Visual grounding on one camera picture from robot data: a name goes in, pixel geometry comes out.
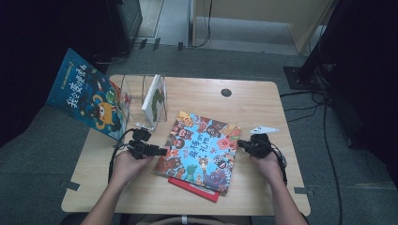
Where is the white picture book green print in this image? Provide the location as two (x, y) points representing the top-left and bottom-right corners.
(141, 74), (167, 129)

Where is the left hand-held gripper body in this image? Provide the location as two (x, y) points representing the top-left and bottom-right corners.
(126, 122), (159, 160)

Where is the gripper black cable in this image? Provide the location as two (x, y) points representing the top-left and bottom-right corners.
(268, 141), (289, 186)
(107, 127), (136, 185)

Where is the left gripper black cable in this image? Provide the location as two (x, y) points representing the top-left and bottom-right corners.
(107, 127), (136, 185)

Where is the light blue animal picture book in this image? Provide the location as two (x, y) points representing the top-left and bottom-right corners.
(153, 110), (242, 196)

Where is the person's right hand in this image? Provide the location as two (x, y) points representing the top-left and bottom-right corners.
(250, 151), (283, 186)

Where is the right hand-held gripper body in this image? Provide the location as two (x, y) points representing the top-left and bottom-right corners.
(247, 125), (280, 158)

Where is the person's left hand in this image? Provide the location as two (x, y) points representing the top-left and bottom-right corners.
(112, 150), (155, 186)

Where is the red picture book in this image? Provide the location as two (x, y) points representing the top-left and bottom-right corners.
(167, 176), (221, 203)

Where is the looped black floor cable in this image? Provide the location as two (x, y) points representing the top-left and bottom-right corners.
(279, 88), (328, 124)

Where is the dark curtain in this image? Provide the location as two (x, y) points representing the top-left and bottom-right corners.
(0, 0), (109, 148)

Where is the black hanging cable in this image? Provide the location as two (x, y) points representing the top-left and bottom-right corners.
(191, 0), (214, 49)

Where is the black cabinet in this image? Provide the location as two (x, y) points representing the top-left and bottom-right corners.
(104, 0), (144, 56)

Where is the clear acrylic book rack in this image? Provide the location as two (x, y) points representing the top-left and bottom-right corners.
(107, 73), (168, 132)

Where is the black metal stand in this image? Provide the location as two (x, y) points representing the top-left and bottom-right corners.
(283, 0), (351, 92)

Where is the long black floor cable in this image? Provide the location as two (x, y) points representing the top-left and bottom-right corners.
(322, 101), (344, 225)

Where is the dark blue monster picture book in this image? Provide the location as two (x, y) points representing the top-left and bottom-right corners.
(46, 47), (130, 141)

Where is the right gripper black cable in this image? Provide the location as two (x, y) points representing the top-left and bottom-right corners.
(268, 141), (289, 186)

